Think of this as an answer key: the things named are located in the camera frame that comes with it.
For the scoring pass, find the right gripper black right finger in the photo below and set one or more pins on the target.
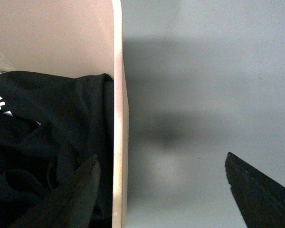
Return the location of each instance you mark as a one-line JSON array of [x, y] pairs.
[[259, 198]]

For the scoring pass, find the beige plastic laundry hamper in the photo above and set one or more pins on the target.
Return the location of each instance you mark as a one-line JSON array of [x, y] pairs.
[[73, 38]]

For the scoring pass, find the black clothes in hamper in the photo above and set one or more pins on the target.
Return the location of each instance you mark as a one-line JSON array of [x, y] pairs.
[[49, 126]]

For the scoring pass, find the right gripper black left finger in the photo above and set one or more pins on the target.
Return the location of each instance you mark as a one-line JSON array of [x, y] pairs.
[[70, 205]]

